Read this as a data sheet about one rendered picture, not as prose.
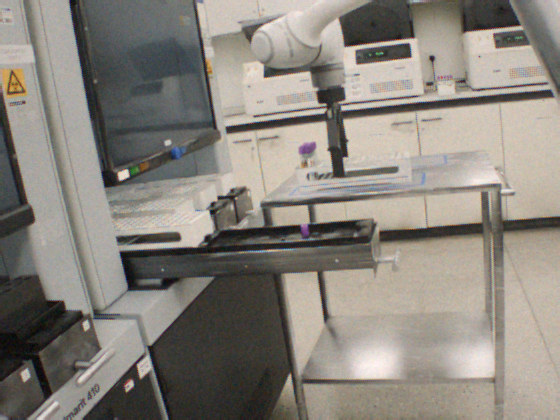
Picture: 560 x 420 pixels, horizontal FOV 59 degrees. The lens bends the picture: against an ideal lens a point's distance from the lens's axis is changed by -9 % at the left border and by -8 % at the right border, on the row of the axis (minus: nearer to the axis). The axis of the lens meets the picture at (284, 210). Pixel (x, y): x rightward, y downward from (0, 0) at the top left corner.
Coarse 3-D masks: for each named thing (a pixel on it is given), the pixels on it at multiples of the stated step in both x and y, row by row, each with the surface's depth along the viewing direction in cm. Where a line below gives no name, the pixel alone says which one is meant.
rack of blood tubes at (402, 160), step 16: (320, 160) 145; (352, 160) 138; (368, 160) 134; (384, 160) 132; (400, 160) 131; (304, 176) 138; (320, 176) 143; (352, 176) 145; (368, 176) 134; (384, 176) 133; (400, 176) 132
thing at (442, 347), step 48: (288, 192) 141; (336, 192) 132; (384, 192) 126; (432, 192) 123; (288, 336) 145; (336, 336) 172; (384, 336) 166; (432, 336) 160; (480, 336) 155; (336, 384) 147; (384, 384) 143
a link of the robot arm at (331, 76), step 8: (312, 72) 132; (320, 72) 130; (328, 72) 130; (336, 72) 130; (344, 72) 132; (312, 80) 133; (320, 80) 131; (328, 80) 130; (336, 80) 130; (344, 80) 133; (320, 88) 133
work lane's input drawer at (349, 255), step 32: (320, 224) 109; (352, 224) 107; (128, 256) 110; (160, 256) 107; (192, 256) 105; (224, 256) 103; (256, 256) 102; (288, 256) 100; (320, 256) 98; (352, 256) 97; (384, 256) 102
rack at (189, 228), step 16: (128, 224) 113; (144, 224) 111; (160, 224) 109; (176, 224) 107; (192, 224) 106; (208, 224) 113; (128, 240) 115; (144, 240) 120; (160, 240) 118; (176, 240) 116; (192, 240) 106
